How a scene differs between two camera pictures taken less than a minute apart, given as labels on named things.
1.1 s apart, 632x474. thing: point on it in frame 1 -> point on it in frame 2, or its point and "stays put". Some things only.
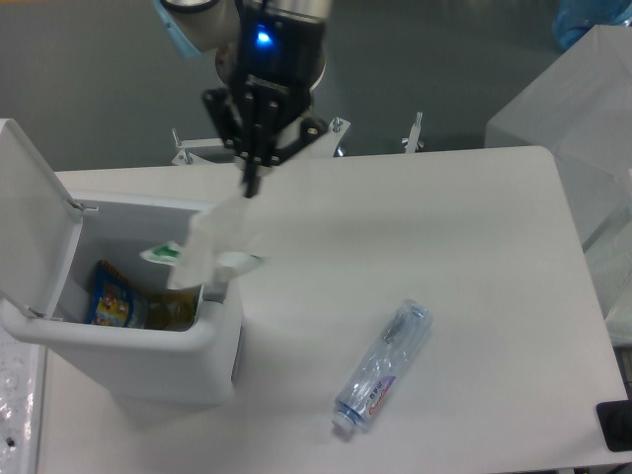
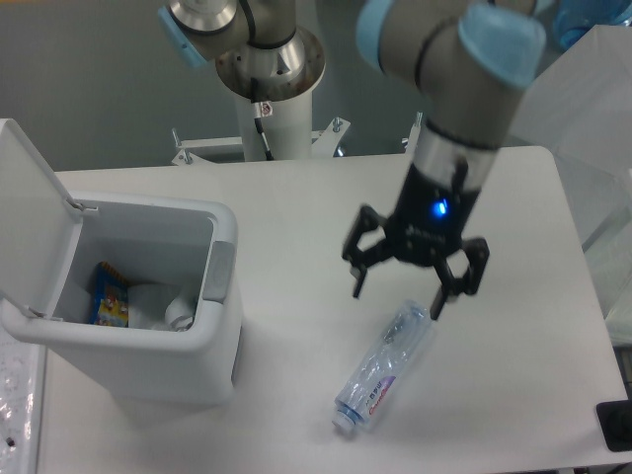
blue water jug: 574,19 stays put
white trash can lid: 40,224 stays put
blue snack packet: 112,298 stays put
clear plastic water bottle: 382,365 stays put
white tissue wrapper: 219,239 -> 160,306
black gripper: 278,59 -> 427,224
